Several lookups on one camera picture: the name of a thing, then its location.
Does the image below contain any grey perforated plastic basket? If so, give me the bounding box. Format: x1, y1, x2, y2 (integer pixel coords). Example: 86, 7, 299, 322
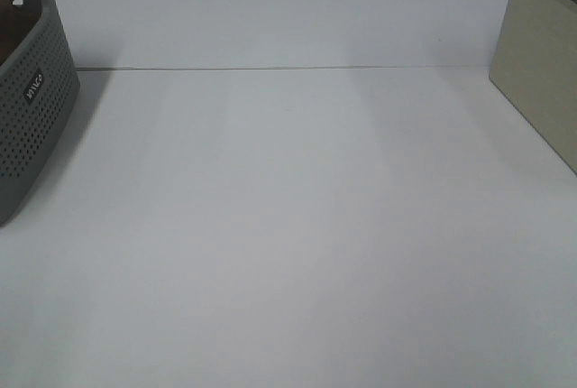
1, 0, 80, 223

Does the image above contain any brown towel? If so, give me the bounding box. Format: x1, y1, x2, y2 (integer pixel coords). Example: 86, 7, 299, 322
0, 0, 40, 63

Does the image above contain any beige fabric storage box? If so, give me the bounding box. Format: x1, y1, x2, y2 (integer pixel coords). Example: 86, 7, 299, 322
489, 0, 576, 170

